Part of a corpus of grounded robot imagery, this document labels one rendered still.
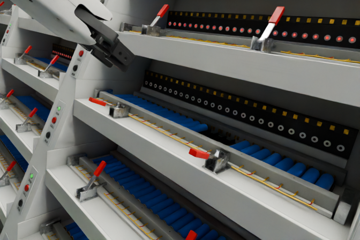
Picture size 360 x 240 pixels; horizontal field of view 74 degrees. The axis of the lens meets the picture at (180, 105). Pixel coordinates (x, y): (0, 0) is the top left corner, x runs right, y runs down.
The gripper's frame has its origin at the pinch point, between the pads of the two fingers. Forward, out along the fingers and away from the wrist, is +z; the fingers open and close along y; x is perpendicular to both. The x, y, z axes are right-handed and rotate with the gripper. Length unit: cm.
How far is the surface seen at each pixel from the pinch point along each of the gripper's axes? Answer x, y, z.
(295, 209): 7.3, -27.6, 16.3
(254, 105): -8.3, -12.6, 26.3
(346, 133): -8.1, -29.2, 26.4
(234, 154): 4.0, -16.8, 17.5
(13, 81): 15, 97, 24
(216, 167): 7.3, -16.6, 14.3
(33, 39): -6, 97, 20
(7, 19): -9, 114, 11
